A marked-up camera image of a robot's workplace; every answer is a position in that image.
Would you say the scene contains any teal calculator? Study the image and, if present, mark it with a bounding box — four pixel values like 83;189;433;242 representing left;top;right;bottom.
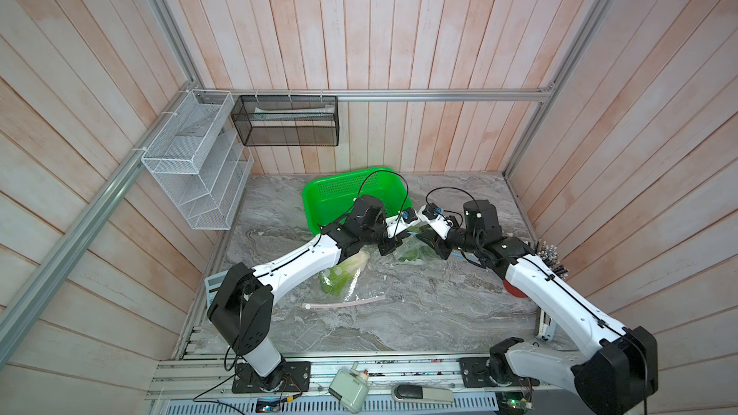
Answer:
205;271;228;307

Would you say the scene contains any black mesh wall basket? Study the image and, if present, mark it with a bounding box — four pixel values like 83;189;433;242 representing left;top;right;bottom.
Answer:
231;94;340;147

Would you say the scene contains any aluminium rail wall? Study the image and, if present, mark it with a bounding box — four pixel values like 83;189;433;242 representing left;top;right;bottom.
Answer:
195;87;552;103
1;81;201;366

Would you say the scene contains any clear zip bag blue seal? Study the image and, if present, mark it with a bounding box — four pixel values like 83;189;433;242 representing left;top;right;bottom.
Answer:
386;217;460;261

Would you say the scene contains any aluminium rail back wall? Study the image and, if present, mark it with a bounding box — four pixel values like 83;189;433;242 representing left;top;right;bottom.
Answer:
195;87;552;103

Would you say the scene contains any chinese cabbage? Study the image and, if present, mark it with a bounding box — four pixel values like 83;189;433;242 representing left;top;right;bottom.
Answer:
395;234;438;262
318;250;369;296

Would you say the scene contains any white box device front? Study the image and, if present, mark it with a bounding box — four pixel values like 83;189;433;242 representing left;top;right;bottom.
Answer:
329;367;369;414

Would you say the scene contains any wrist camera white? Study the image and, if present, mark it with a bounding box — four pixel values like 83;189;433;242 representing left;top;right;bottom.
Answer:
419;203;455;240
386;207;418;238

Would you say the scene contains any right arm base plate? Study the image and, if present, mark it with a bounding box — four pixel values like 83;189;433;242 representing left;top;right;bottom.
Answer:
459;357;540;388

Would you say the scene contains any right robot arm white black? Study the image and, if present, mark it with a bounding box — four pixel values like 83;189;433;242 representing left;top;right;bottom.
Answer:
418;200;659;414

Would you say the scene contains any aluminium rail left wall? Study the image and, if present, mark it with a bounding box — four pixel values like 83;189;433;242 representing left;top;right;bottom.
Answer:
1;81;201;366

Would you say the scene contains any white wire mesh shelf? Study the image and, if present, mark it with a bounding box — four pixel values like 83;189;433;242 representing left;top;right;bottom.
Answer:
142;90;254;231

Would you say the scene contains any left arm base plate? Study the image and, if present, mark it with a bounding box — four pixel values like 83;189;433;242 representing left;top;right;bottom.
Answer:
232;361;311;394

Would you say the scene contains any chinese cabbage in dotted bag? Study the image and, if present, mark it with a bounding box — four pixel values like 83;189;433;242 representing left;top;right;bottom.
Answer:
318;250;369;296

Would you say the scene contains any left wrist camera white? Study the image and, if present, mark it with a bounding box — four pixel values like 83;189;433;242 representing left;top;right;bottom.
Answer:
386;207;418;238

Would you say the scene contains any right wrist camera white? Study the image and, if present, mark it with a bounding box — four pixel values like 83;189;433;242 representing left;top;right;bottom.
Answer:
419;203;455;240

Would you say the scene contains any green plastic basket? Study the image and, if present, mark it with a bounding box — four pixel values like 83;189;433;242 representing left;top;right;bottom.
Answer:
302;167;412;234

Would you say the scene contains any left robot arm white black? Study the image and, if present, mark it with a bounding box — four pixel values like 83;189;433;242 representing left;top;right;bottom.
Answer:
207;195;417;382

